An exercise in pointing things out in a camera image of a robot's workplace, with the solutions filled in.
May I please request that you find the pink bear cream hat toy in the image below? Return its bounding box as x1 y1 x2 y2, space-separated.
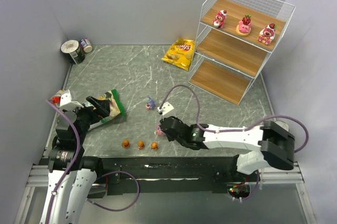
213 9 227 28

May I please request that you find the pink bear strawberry donut toy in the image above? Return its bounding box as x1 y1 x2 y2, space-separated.
236 15 252 37

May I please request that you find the pink bear cake toy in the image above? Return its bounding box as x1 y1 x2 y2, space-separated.
257 23 277 45

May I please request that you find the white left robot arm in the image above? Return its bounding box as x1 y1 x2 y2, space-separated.
40 93 120 223

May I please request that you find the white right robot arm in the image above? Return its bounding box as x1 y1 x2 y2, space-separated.
160 116 294 175

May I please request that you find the green cassava chips bag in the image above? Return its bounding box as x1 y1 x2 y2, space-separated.
84 89 126 130

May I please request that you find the purple bunny donut toy front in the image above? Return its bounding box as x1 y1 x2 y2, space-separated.
154 125 166 136

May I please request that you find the orange bear toy right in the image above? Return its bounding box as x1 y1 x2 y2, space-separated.
151 142 158 150

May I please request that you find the orange bear toy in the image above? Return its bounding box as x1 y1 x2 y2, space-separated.
137 140 145 150
151 142 158 150
122 139 130 148

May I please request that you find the purple bunny toy standing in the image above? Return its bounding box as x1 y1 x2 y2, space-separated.
145 96 155 110

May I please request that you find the orange bear toy middle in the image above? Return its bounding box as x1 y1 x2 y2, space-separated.
137 140 145 150

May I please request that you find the orange bear toy left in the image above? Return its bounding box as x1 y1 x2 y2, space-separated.
122 139 130 148

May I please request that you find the blue white tipped can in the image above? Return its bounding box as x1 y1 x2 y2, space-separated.
78 38 93 53

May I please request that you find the black labelled can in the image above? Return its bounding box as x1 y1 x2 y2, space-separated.
61 40 85 65

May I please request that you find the yellow Lays chips bag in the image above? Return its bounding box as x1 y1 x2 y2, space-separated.
162 37 195 71

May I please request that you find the silver top tin can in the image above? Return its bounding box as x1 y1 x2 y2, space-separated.
275 120 289 131

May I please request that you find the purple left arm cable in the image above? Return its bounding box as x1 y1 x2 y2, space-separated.
43 99 81 224

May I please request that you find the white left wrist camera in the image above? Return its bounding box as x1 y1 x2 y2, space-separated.
59 89 84 111

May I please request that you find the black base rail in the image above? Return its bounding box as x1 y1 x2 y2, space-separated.
80 156 259 196

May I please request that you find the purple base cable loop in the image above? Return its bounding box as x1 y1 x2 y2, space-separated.
84 171 140 212

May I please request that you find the white wire wooden shelf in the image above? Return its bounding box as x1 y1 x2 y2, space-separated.
189 0 295 105

